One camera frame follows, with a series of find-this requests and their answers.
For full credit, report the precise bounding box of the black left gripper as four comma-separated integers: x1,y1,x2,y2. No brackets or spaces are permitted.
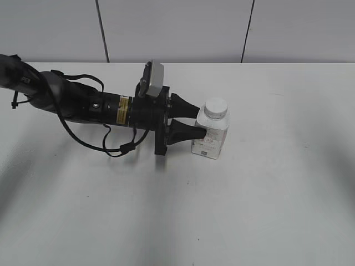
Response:
130,86,207,156

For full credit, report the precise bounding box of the white yili changqing bottle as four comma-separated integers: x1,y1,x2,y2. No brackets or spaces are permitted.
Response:
191,105,230,159

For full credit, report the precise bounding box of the white round bottle cap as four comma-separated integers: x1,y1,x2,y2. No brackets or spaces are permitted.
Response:
204,98,228,120

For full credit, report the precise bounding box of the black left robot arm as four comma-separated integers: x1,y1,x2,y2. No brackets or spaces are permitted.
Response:
1,55,206,155

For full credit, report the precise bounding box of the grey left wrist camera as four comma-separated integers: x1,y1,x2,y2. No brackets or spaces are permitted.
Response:
138,60,164,98

